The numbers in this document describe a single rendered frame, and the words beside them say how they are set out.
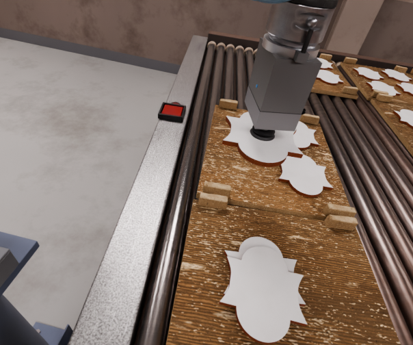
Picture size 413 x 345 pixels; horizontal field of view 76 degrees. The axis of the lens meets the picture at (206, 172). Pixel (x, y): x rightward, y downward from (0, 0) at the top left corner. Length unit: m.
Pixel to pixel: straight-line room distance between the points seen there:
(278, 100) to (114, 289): 0.38
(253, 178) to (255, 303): 0.30
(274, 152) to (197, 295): 0.25
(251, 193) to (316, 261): 0.19
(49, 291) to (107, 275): 1.08
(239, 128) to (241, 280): 0.25
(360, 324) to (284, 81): 0.39
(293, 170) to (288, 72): 0.36
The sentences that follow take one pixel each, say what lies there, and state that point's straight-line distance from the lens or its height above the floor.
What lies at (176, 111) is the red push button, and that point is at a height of 0.93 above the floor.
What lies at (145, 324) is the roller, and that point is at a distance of 0.46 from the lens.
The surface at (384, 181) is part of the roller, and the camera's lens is 0.87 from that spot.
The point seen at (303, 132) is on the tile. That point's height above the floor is 0.95.
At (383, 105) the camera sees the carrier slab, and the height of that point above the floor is 0.94.
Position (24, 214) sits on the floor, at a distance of 1.90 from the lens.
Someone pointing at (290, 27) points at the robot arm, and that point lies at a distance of 0.37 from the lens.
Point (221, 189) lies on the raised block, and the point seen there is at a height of 0.96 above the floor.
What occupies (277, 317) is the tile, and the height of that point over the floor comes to 0.96.
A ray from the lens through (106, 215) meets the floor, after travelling 1.75.
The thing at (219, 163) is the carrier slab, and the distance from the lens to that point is 0.66.
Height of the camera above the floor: 1.36
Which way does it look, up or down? 42 degrees down
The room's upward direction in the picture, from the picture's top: 10 degrees clockwise
